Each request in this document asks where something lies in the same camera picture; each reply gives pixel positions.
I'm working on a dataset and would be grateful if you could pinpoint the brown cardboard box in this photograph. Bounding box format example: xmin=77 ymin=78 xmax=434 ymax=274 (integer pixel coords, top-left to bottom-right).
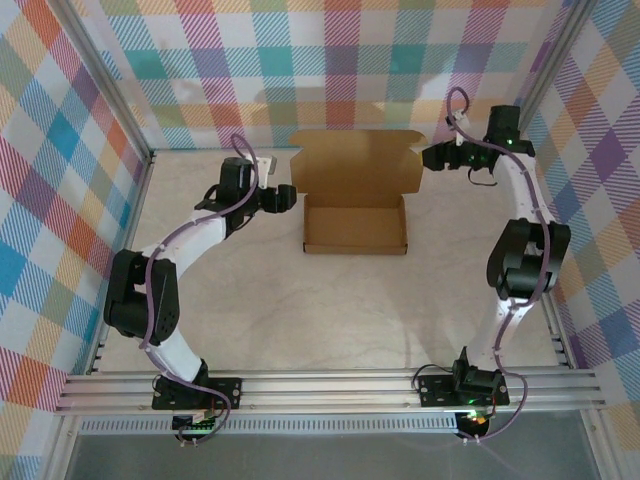
xmin=289 ymin=128 xmax=426 ymax=256

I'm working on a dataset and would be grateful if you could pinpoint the thin black right gripper wire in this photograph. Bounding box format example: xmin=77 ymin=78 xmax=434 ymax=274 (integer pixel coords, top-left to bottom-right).
xmin=466 ymin=167 xmax=500 ymax=188

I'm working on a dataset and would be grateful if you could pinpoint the aluminium right frame post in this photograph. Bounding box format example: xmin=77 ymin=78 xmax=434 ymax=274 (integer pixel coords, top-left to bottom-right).
xmin=497 ymin=0 xmax=601 ymax=157

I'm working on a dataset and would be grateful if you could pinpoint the aluminium frame post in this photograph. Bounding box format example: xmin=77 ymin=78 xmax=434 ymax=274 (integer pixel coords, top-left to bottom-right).
xmin=497 ymin=0 xmax=601 ymax=157
xmin=49 ymin=0 xmax=157 ymax=166

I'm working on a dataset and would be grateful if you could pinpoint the aluminium left side rail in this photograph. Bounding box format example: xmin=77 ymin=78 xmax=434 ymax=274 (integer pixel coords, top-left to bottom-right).
xmin=87 ymin=152 xmax=157 ymax=376

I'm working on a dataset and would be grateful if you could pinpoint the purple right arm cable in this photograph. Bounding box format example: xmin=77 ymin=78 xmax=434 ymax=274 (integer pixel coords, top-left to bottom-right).
xmin=446 ymin=87 xmax=554 ymax=445

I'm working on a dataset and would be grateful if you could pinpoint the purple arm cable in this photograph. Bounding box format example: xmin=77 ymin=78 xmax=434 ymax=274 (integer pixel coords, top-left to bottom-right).
xmin=446 ymin=87 xmax=554 ymax=445
xmin=139 ymin=133 xmax=264 ymax=447

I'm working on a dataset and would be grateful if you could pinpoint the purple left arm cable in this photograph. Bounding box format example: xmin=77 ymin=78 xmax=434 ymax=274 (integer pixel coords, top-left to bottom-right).
xmin=139 ymin=133 xmax=264 ymax=447

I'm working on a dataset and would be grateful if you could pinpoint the aluminium left frame post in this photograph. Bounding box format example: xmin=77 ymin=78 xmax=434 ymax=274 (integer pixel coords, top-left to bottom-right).
xmin=49 ymin=0 xmax=157 ymax=166

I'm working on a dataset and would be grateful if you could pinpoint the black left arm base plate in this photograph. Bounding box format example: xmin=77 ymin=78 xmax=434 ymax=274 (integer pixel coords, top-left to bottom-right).
xmin=152 ymin=377 xmax=244 ymax=412

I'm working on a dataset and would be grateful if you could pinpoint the aluminium mounting rail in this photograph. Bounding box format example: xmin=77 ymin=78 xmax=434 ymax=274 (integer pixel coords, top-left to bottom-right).
xmin=54 ymin=368 xmax=609 ymax=416

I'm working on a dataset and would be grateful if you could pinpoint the aluminium right side rail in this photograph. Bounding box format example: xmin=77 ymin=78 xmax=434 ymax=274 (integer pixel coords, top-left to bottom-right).
xmin=497 ymin=147 xmax=574 ymax=369

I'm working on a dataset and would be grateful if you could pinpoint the slotted grey cable duct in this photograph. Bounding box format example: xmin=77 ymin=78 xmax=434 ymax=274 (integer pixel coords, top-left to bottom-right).
xmin=79 ymin=418 xmax=460 ymax=435

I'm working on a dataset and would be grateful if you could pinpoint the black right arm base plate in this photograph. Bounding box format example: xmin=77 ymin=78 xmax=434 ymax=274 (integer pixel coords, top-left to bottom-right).
xmin=417 ymin=373 xmax=510 ymax=409

